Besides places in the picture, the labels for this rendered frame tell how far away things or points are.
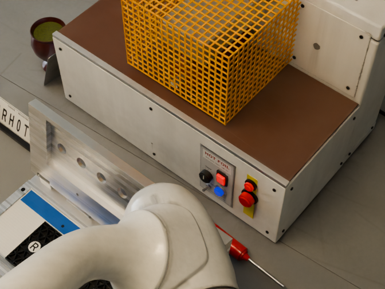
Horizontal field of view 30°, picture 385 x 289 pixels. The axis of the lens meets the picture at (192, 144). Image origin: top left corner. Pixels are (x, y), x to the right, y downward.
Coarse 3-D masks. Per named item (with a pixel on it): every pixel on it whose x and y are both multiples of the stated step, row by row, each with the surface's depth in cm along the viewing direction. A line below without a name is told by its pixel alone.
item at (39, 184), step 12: (36, 180) 139; (24, 192) 137; (36, 192) 137; (48, 192) 137; (0, 204) 135; (12, 204) 136; (60, 204) 135; (72, 216) 134; (84, 216) 134; (0, 264) 128; (0, 276) 128
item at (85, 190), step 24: (48, 120) 124; (48, 144) 129; (72, 144) 125; (96, 144) 120; (48, 168) 133; (72, 168) 129; (96, 168) 124; (120, 168) 117; (72, 192) 131; (96, 192) 128; (120, 192) 124; (96, 216) 130; (120, 216) 126
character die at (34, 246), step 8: (48, 224) 132; (40, 232) 131; (48, 232) 131; (56, 232) 131; (24, 240) 130; (32, 240) 130; (40, 240) 131; (48, 240) 131; (16, 248) 129; (24, 248) 129; (32, 248) 129; (40, 248) 129; (8, 256) 128; (16, 256) 128; (24, 256) 128; (16, 264) 128
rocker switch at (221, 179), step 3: (219, 171) 128; (219, 174) 128; (222, 174) 127; (225, 174) 127; (219, 177) 127; (222, 177) 127; (225, 177) 127; (219, 180) 128; (222, 180) 127; (225, 180) 128; (222, 183) 129; (225, 183) 129
